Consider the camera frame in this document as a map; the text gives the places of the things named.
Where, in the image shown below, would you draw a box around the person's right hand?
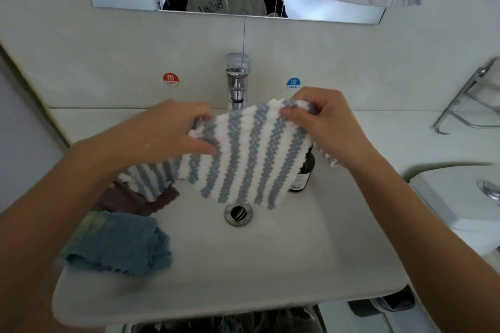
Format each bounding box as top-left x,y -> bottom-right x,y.
280,86 -> 385,175

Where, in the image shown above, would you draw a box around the person's left hand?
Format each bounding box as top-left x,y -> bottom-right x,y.
72,99 -> 218,177

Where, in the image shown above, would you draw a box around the pink white striped cloth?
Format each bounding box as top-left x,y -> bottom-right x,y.
320,149 -> 345,170

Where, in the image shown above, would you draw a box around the brown cloth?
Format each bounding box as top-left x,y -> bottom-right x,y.
92,179 -> 182,216

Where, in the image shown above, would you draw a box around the blue stained cloth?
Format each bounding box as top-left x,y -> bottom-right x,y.
60,209 -> 173,277

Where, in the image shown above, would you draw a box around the white ceramic sink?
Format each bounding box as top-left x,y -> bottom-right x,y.
52,106 -> 410,328

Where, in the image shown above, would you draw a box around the person's right forearm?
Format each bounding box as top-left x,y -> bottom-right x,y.
350,153 -> 500,333

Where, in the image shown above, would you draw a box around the person's left forearm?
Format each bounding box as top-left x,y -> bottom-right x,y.
0,142 -> 118,333

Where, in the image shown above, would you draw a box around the metal sink drain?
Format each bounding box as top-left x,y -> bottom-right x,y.
224,201 -> 256,227

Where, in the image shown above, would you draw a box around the black pump soap bottle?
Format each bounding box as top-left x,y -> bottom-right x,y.
287,145 -> 317,193

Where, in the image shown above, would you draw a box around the chrome faucet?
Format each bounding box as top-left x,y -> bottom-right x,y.
225,52 -> 251,113

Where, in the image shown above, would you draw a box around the white toilet tank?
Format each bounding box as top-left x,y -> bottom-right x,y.
408,165 -> 500,255

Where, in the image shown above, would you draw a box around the chrome flush button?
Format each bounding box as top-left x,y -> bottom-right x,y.
477,179 -> 500,203

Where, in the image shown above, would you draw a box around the black bin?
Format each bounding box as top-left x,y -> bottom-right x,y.
346,286 -> 417,319

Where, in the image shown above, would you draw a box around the gray patterned trousers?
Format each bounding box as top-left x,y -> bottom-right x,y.
125,305 -> 327,333

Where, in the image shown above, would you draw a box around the wall mirror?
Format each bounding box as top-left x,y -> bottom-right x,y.
86,0 -> 387,25

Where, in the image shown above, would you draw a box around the metal wall shelf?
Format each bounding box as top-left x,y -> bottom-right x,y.
431,58 -> 500,135

